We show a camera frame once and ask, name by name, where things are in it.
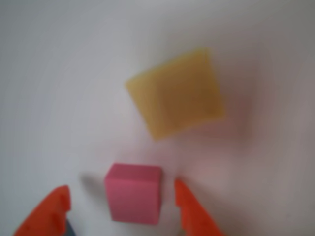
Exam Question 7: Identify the yellow foam cuboid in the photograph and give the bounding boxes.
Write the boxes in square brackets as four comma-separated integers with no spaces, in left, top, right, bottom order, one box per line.
[125,47,226,141]

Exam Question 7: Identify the pink foam cuboid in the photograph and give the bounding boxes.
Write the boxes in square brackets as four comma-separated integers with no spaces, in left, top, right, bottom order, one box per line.
[103,162,163,225]

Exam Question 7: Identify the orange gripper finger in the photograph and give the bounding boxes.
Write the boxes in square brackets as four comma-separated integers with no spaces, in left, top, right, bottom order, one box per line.
[174,177,224,236]
[13,184,72,236]

